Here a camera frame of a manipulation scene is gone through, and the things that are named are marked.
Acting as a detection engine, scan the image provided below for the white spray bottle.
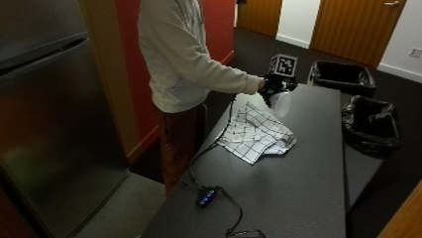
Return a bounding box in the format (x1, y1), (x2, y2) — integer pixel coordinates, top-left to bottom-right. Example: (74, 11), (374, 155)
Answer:
(268, 90), (295, 119)

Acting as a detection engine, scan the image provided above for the white marker cube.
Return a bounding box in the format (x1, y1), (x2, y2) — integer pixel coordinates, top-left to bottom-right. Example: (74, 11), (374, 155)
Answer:
(268, 54), (300, 78)

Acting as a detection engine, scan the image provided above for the white checked cloth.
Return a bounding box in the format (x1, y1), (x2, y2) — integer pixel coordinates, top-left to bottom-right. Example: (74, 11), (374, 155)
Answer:
(215, 100), (299, 166)

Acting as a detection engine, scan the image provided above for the black lined waste bin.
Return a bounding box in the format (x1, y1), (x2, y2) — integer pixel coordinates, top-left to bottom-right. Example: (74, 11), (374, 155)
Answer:
(341, 94), (402, 157)
(308, 59), (377, 98)

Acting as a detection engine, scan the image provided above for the the person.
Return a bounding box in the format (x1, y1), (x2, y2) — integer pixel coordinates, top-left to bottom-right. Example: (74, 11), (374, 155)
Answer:
(136, 0), (267, 194)

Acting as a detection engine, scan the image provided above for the wooden door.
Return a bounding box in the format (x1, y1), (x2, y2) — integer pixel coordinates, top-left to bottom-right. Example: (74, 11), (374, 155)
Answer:
(309, 0), (409, 68)
(236, 0), (284, 38)

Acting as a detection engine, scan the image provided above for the black usb hub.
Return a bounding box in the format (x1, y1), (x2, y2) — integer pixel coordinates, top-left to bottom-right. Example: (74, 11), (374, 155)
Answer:
(196, 186), (219, 208)

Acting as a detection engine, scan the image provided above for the stainless steel refrigerator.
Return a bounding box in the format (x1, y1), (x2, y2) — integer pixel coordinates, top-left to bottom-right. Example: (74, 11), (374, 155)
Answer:
(0, 0), (132, 238)

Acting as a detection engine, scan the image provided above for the black cable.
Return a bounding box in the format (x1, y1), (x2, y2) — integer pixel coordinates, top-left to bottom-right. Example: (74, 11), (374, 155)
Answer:
(179, 94), (268, 238)

